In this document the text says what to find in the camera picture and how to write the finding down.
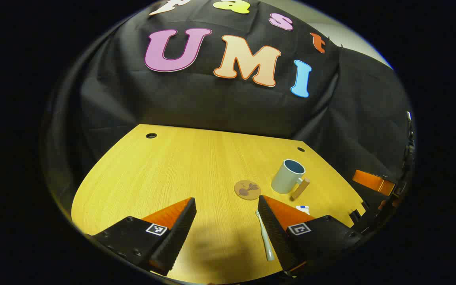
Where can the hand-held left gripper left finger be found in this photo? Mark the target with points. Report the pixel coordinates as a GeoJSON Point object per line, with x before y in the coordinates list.
{"type": "Point", "coordinates": [176, 233]}

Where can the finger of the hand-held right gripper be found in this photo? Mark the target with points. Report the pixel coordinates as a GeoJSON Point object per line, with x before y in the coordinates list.
{"type": "Point", "coordinates": [372, 182]}

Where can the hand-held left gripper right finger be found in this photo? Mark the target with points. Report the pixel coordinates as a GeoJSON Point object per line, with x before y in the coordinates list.
{"type": "Point", "coordinates": [275, 233]}

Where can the pale green toothbrush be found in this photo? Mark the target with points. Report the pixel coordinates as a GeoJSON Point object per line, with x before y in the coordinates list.
{"type": "Point", "coordinates": [265, 239]}

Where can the white toothpaste tube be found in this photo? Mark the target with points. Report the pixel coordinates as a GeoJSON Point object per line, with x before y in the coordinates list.
{"type": "Point", "coordinates": [303, 208]}

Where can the round brown coaster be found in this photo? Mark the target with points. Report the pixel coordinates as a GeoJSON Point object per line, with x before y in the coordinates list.
{"type": "Point", "coordinates": [247, 190]}

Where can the wooden desktop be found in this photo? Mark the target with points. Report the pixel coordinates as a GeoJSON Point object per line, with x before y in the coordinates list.
{"type": "Point", "coordinates": [196, 170]}

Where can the black backdrop cloth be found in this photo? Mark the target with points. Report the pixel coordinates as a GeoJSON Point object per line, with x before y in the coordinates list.
{"type": "Point", "coordinates": [220, 107]}

